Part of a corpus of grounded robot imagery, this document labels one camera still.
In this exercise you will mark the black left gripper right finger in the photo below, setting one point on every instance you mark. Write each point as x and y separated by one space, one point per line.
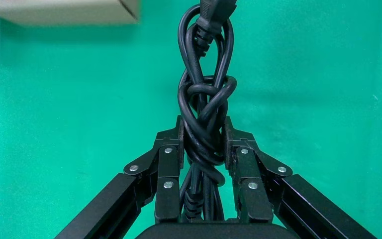
252 198

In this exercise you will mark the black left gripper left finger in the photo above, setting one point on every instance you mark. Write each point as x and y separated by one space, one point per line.
168 184

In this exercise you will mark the open flat cardboard mailer box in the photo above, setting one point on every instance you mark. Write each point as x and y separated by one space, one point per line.
62 11

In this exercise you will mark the green table cloth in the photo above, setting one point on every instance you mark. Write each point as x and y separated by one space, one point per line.
62 99

